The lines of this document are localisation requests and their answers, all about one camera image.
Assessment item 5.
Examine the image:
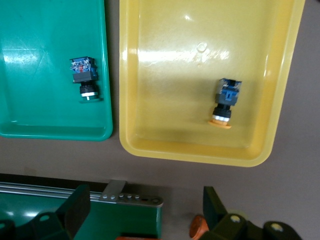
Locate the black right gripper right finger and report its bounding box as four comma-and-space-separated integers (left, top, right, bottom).
199, 186, 301, 240

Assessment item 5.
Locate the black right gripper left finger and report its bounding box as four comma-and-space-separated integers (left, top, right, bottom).
0, 184, 91, 240

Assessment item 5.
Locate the yellow push button switch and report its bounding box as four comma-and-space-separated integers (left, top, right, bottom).
207, 77, 243, 130

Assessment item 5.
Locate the green push button switch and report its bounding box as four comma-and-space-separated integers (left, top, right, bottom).
69, 56, 104, 104

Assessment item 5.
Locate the green belt conveyor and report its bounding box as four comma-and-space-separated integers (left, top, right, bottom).
0, 173, 165, 240

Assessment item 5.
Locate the green plastic tray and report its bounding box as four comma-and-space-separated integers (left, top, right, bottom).
0, 0, 114, 142

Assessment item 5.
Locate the yellow plastic tray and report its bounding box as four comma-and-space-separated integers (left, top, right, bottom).
119, 0, 306, 168

